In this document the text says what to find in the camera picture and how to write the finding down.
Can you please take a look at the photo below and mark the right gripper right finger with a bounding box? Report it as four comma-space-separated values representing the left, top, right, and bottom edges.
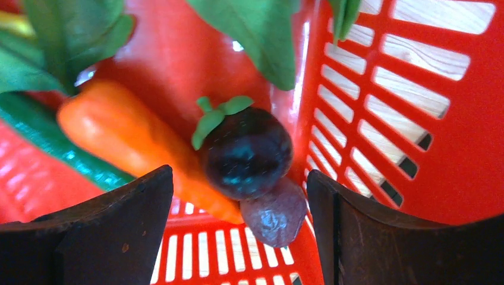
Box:
307, 170, 503, 284

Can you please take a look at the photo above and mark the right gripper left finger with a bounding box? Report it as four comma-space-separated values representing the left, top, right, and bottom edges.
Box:
1, 165, 174, 284

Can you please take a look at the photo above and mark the dark brown toy fruit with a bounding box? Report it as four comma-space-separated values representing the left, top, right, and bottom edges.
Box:
240, 177, 307, 248

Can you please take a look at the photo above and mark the orange toy carrot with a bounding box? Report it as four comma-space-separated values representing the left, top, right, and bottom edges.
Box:
56, 80, 244, 224

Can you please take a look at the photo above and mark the dark purple toy plum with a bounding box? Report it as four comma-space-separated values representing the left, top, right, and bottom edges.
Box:
191, 96, 294, 201

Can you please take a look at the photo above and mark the green toy cucumber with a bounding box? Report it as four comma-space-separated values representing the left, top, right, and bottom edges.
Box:
1, 92, 134, 192

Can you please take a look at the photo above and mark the green toy lettuce leaf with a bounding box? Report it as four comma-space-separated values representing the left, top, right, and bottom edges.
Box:
0, 0, 363, 95

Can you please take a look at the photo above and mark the single yellow toy banana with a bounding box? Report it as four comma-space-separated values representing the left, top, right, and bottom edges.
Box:
1, 10, 36, 39

